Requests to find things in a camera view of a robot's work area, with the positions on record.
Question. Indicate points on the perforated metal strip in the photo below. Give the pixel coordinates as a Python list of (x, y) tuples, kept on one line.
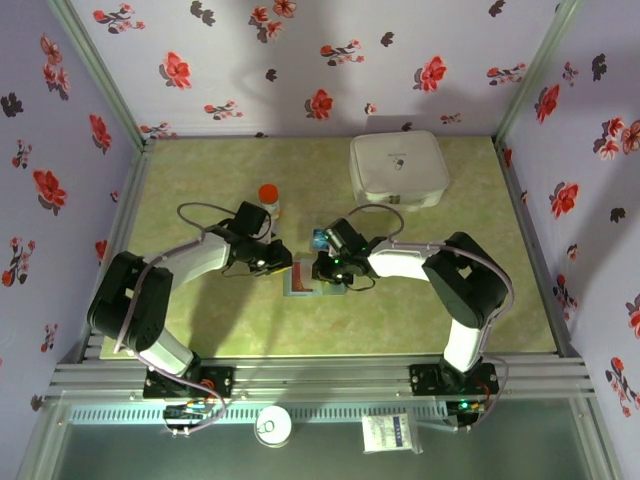
[(325, 414)]

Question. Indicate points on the blue credit card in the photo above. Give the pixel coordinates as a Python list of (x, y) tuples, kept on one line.
[(319, 239)]

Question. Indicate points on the orange white bottle red cap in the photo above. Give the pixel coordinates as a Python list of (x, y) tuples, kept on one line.
[(270, 197)]

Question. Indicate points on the white printed packet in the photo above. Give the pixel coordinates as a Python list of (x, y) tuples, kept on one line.
[(392, 432)]

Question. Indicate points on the aluminium frame front rail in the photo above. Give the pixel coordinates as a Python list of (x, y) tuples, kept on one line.
[(320, 377)]

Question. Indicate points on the aluminium frame post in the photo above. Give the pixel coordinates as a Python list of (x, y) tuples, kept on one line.
[(100, 70), (537, 70)]

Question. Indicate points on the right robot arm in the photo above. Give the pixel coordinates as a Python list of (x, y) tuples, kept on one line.
[(465, 280)]

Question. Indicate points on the silver tin can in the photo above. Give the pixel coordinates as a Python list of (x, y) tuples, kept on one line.
[(273, 425)]

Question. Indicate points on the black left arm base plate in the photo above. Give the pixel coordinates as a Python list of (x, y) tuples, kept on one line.
[(220, 382)]

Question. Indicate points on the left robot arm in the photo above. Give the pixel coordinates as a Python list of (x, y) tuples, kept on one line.
[(195, 260)]

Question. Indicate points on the aluminium frame side rail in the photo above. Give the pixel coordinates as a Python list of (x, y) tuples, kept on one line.
[(532, 240), (125, 225)]

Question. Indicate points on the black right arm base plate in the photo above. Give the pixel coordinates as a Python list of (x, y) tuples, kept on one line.
[(425, 380)]

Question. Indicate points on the green leather card holder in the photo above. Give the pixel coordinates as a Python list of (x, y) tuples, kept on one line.
[(332, 291)]

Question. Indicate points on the white zippered pouch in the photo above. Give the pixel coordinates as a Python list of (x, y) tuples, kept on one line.
[(397, 167)]

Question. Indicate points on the red credit card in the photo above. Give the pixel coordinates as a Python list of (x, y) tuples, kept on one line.
[(301, 277)]

